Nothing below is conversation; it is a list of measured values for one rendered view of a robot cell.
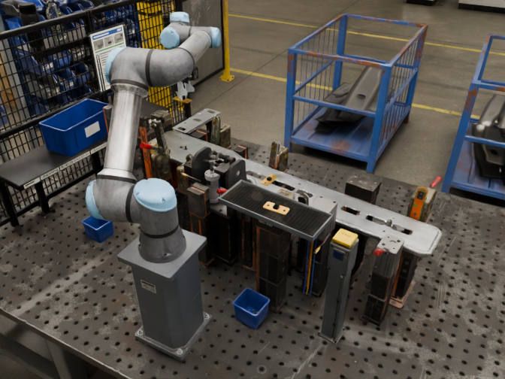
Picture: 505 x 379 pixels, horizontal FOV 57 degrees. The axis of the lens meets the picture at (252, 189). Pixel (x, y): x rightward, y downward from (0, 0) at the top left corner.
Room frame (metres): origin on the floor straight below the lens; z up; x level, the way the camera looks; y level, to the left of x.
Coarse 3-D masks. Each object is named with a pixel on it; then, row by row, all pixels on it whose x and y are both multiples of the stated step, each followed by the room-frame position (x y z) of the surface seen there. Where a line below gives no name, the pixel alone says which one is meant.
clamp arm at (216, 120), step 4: (216, 116) 2.03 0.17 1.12; (216, 120) 2.02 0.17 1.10; (220, 120) 2.03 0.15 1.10; (212, 124) 2.03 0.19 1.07; (216, 124) 2.02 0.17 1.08; (220, 124) 2.03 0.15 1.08; (212, 128) 2.03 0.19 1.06; (216, 128) 2.01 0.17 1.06; (212, 132) 2.02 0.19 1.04; (216, 132) 2.01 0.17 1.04; (212, 136) 2.02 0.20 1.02; (216, 136) 2.00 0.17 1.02; (212, 140) 2.01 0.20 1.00; (216, 140) 2.00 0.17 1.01
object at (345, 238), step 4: (340, 232) 1.13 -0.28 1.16; (344, 232) 1.13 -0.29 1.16; (348, 232) 1.13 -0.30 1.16; (336, 236) 1.11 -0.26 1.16; (340, 236) 1.11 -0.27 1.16; (344, 236) 1.11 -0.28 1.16; (348, 236) 1.11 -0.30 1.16; (352, 236) 1.11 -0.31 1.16; (356, 236) 1.11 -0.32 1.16; (332, 240) 1.10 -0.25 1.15; (336, 240) 1.09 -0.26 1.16; (340, 240) 1.09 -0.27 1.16; (344, 240) 1.09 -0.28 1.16; (348, 240) 1.09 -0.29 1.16; (352, 240) 1.09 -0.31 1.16; (344, 244) 1.08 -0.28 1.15; (348, 244) 1.07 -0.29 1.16
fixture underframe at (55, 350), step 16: (0, 336) 1.46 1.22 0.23; (0, 352) 1.40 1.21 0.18; (16, 352) 1.37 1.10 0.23; (32, 352) 1.37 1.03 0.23; (64, 352) 1.17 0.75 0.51; (32, 368) 1.30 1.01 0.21; (48, 368) 1.28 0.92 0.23; (64, 368) 1.16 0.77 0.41; (80, 368) 1.20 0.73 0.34; (96, 368) 1.28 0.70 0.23
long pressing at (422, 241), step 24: (168, 144) 1.97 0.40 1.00; (192, 144) 1.97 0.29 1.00; (264, 168) 1.75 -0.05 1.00; (312, 192) 1.57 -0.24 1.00; (336, 192) 1.58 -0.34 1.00; (336, 216) 1.41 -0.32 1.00; (360, 216) 1.41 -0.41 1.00; (384, 216) 1.41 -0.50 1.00; (408, 240) 1.27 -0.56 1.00; (432, 240) 1.27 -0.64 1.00
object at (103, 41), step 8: (120, 24) 2.39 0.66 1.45; (96, 32) 2.26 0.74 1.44; (104, 32) 2.30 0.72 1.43; (112, 32) 2.34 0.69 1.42; (120, 32) 2.38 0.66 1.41; (96, 40) 2.25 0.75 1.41; (104, 40) 2.29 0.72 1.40; (112, 40) 2.33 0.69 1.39; (120, 40) 2.37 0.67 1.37; (96, 48) 2.25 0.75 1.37; (104, 48) 2.29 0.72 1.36; (112, 48) 2.32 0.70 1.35; (104, 56) 2.28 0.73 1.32; (96, 64) 2.23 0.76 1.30; (104, 64) 2.27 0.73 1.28; (96, 72) 2.22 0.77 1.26; (104, 72) 2.27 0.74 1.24; (104, 80) 2.26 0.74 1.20
